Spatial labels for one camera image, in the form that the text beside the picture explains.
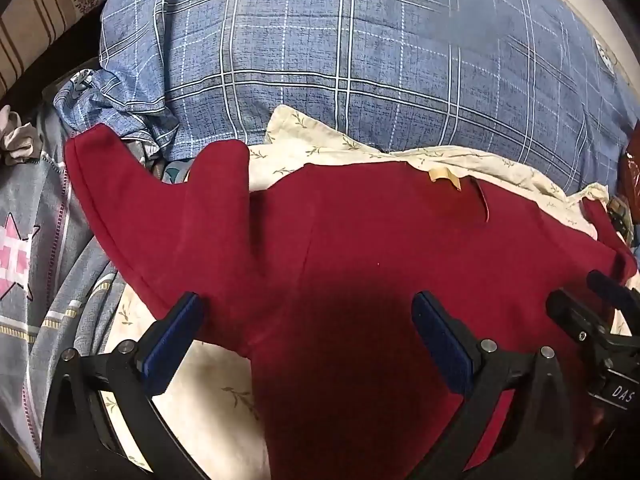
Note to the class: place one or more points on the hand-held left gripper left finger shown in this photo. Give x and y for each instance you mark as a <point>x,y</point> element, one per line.
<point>172,335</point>

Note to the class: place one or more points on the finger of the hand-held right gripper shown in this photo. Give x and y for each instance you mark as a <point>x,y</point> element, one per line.
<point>615,290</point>
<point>575,315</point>

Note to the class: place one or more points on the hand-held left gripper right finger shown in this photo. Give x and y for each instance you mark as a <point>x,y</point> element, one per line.
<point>442,342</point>

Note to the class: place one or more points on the dark red knit garment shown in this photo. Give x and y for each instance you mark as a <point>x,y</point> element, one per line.
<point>350,235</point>

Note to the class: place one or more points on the cream leaf-print cloth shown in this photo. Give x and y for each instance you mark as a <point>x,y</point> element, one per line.
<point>210,410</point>

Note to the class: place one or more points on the dark red object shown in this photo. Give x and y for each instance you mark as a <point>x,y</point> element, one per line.
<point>631,175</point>

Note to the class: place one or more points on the grey striped bedsheet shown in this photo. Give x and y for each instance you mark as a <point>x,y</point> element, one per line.
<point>50,285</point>

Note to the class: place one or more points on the crumpled grey-white small cloth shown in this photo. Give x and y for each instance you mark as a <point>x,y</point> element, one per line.
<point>20,140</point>

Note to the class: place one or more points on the blue plaid quilt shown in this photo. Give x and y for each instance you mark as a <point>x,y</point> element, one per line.
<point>350,60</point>

